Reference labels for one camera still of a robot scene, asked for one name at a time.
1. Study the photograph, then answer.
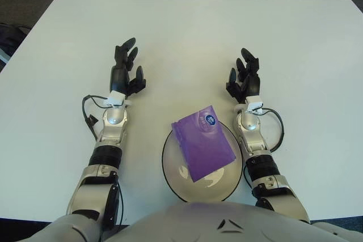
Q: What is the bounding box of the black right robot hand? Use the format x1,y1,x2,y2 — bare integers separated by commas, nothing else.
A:
225,48,261,104

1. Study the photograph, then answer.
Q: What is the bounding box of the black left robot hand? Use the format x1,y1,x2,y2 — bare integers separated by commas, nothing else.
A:
109,37,147,100

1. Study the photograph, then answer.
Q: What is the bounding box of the purple tissue paper pack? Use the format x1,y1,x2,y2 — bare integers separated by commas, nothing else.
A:
170,104,237,183

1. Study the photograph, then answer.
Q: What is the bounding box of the white plate with black rim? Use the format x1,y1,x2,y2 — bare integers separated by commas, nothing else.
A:
161,118,244,204

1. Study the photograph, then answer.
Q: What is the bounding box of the black bag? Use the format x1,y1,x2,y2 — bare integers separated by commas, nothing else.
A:
0,22,32,65

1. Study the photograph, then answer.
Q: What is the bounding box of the grey robot torso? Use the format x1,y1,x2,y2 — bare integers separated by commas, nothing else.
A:
28,198,363,242

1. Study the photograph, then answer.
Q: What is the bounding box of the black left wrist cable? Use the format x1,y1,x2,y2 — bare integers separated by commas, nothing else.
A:
82,94,115,141

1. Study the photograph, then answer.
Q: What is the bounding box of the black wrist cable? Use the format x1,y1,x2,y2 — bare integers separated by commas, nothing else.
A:
258,107,285,152
82,94,115,141

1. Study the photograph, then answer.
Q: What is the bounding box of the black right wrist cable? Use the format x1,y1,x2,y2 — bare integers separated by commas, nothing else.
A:
258,107,285,152

